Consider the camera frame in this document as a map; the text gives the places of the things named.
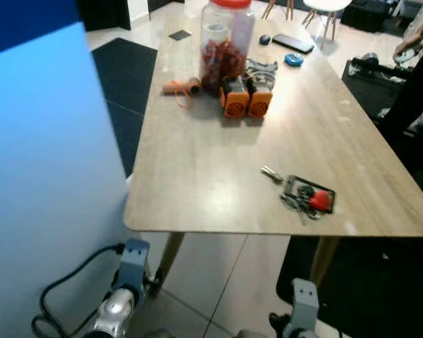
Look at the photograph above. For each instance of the black equipment case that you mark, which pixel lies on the black equipment case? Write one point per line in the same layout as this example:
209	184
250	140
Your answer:
366	88

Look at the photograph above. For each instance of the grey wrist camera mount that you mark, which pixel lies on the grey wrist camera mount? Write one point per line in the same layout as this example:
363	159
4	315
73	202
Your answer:
134	264
304	303

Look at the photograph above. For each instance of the black door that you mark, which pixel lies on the black door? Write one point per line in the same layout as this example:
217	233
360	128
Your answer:
102	13

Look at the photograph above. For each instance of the black floor mat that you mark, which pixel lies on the black floor mat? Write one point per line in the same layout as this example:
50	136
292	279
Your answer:
123	84
381	296

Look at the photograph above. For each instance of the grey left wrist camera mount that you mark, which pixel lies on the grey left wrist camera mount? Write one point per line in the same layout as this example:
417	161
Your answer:
134	264

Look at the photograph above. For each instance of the person's black clothed body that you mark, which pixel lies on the person's black clothed body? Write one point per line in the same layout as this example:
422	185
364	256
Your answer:
416	105

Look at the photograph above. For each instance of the small blue gadget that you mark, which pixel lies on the small blue gadget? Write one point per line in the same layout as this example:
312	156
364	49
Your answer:
293	60

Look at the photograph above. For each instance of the blue partition panel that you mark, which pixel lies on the blue partition panel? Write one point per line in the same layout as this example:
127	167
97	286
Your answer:
49	176

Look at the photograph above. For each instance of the white chair wooden legs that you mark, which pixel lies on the white chair wooden legs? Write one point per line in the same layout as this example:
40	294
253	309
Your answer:
328	4
289	8

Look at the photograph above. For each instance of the black phone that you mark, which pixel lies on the black phone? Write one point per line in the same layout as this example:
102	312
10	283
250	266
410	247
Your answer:
292	43

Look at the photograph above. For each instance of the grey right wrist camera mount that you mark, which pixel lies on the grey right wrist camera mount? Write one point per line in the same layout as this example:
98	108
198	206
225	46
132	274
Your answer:
304	303

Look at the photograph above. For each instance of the flat black card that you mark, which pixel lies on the flat black card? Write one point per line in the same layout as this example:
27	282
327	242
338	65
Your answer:
180	34

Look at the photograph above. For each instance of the small black mouse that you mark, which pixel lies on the small black mouse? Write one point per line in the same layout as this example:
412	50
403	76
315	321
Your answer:
264	39

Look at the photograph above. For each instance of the wooden table leg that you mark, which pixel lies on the wooden table leg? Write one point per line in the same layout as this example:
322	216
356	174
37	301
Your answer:
324	257
170	257

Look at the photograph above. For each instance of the orange tube with rubber band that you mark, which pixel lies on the orange tube with rubber band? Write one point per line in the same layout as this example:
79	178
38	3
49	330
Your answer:
180	87

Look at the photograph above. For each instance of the key bunch with red charm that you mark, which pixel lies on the key bunch with red charm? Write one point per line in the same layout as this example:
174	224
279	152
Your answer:
321	201

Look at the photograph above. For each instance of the grey robot right leg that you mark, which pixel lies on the grey robot right leg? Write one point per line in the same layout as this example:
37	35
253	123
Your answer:
250	334

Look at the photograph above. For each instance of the person's hand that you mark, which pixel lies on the person's hand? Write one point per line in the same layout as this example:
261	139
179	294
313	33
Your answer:
407	48

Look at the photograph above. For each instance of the clear jar of red chillies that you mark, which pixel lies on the clear jar of red chillies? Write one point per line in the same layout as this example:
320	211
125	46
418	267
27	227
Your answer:
225	56

